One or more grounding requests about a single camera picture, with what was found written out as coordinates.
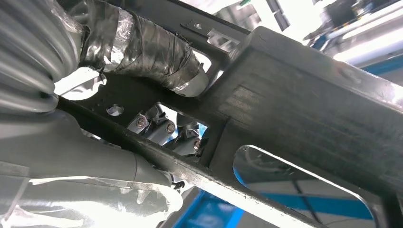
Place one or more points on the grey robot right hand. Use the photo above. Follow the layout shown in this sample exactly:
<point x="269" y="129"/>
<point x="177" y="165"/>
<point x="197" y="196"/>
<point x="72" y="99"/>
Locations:
<point x="63" y="151"/>

